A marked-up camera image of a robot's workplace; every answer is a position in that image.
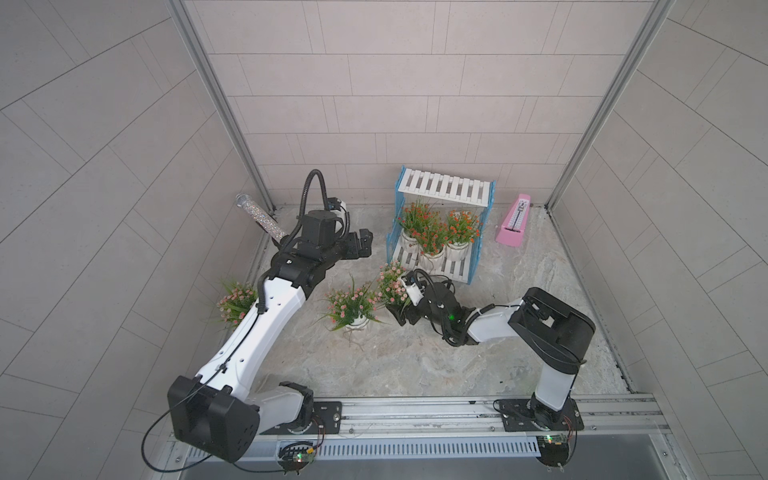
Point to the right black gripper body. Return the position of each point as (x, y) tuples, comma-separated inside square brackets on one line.
[(424, 310)]

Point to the circuit board with cables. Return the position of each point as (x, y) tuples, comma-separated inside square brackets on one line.
[(296, 456), (557, 449)]

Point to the pink flower pot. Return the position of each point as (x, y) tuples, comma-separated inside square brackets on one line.
[(390, 288), (237, 301), (352, 308)]

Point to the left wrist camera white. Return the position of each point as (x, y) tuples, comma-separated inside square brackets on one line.
[(338, 207)]

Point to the red flower pot back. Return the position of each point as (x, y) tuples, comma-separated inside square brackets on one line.
[(415, 220)]

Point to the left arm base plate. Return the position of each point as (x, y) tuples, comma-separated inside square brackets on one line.
[(323, 417)]

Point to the left circuit board with cables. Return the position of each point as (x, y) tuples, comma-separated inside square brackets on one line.
[(296, 456)]

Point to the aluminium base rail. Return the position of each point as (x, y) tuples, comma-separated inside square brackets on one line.
[(380, 428)]

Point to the glitter tube on black stand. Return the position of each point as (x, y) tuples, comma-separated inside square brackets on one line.
[(261, 217)]

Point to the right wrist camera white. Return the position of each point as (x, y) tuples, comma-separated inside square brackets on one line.
[(413, 291)]

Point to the red flower pot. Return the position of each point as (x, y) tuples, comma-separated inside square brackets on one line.
[(462, 229), (432, 244), (415, 220)]

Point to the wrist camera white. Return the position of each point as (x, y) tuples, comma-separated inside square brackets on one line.
[(413, 291), (338, 207)]

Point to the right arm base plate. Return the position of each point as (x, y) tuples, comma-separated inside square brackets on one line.
[(533, 415)]

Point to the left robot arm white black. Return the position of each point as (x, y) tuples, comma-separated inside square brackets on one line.
[(210, 411)]

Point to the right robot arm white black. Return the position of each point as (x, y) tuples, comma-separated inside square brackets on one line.
[(556, 332)]

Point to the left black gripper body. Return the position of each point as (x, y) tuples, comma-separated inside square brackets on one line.
[(343, 247)]

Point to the right circuit board with cables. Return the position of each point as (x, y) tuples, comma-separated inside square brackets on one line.
[(557, 449)]

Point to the pink metronome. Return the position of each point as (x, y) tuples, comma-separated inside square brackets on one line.
[(511, 230)]

